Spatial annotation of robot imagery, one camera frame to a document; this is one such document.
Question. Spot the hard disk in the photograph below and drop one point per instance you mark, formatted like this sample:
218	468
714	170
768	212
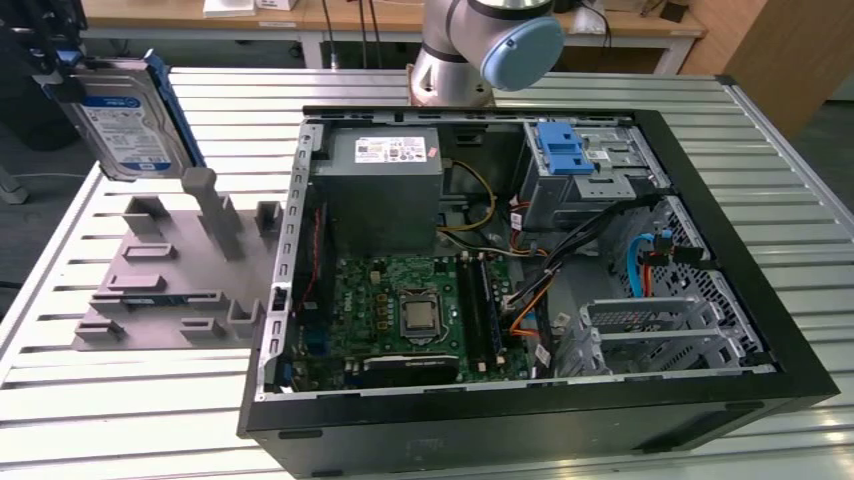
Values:
127	130

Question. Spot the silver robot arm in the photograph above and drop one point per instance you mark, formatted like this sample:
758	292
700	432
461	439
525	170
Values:
454	50

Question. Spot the metal disk bay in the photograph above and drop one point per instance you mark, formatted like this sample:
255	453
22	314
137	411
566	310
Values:
654	334

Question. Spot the black office chair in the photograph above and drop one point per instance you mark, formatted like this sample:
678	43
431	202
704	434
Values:
34	125

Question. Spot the white cardboard box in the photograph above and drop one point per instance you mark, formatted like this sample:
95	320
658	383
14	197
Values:
230	7

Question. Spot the wooden desk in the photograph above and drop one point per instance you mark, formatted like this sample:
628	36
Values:
267	22

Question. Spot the small white labelled box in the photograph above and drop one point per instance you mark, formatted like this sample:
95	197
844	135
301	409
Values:
277	4

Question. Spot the grey parts rack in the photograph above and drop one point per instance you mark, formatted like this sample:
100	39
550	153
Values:
181	280

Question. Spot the grey power supply unit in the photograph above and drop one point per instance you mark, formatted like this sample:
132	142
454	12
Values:
374	210

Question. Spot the green motherboard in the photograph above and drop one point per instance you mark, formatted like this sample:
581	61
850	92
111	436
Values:
374	280

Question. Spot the silver CPU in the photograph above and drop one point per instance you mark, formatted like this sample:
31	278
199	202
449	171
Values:
421	316

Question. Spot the blue plastic drive latch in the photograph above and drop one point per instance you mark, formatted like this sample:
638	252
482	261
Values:
561	145

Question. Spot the CPU socket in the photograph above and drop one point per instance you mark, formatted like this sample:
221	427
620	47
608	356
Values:
442	315

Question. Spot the black RAM slot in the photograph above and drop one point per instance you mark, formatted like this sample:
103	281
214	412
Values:
471	310
490	310

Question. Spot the black graphics card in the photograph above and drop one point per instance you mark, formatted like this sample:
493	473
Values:
407	370

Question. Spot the metal drive cage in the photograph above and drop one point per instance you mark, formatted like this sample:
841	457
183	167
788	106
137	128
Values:
601	190

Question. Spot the black PC case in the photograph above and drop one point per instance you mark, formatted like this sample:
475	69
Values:
467	430

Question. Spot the wooden cabinet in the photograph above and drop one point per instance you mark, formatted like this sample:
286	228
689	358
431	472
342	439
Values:
788	50

